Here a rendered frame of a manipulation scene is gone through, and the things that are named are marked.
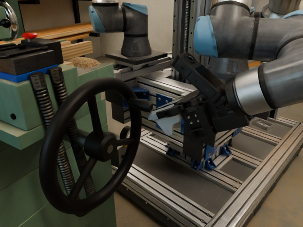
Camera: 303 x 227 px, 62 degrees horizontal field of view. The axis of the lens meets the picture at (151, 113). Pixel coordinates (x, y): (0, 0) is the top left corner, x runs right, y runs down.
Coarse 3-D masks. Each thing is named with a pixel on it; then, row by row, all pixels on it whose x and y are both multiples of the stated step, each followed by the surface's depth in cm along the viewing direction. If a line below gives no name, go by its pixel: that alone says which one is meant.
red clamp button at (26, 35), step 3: (24, 33) 51; (27, 33) 51; (30, 33) 51; (33, 33) 51; (36, 33) 52; (24, 36) 51; (27, 36) 51; (30, 36) 51; (33, 36) 51; (36, 36) 52
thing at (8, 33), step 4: (0, 8) 57; (4, 8) 58; (0, 12) 57; (4, 12) 58; (0, 16) 58; (4, 16) 58; (0, 20) 58; (0, 28) 58; (4, 28) 59; (8, 28) 60; (0, 32) 58; (4, 32) 59; (8, 32) 60; (0, 36) 59; (4, 36) 59; (8, 36) 60
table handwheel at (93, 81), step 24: (72, 96) 43; (96, 120) 49; (48, 144) 40; (96, 144) 50; (120, 144) 58; (48, 168) 41; (120, 168) 62; (48, 192) 42; (72, 192) 49; (96, 192) 57
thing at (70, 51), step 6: (84, 42) 87; (90, 42) 89; (66, 48) 80; (72, 48) 82; (78, 48) 85; (84, 48) 87; (90, 48) 89; (66, 54) 81; (72, 54) 83; (78, 54) 85; (84, 54) 87
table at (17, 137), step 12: (84, 72) 69; (96, 72) 72; (108, 72) 77; (84, 108) 58; (0, 120) 50; (0, 132) 48; (12, 132) 46; (24, 132) 46; (36, 132) 48; (12, 144) 47; (24, 144) 46
